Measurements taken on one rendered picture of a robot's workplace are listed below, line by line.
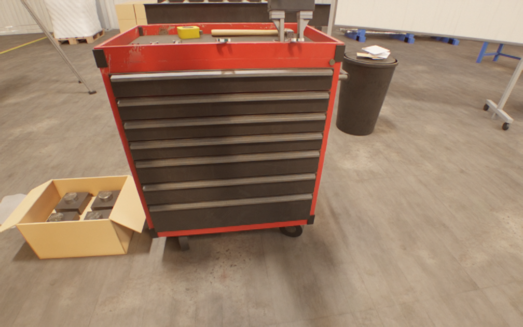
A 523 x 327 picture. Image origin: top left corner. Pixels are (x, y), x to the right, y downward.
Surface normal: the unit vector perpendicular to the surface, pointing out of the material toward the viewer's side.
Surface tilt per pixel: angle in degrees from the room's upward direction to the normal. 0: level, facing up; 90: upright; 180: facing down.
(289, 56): 90
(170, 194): 90
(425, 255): 0
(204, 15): 90
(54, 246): 90
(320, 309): 0
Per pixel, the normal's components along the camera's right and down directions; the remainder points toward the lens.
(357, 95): -0.52, 0.53
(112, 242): 0.12, 0.57
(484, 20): -0.29, 0.54
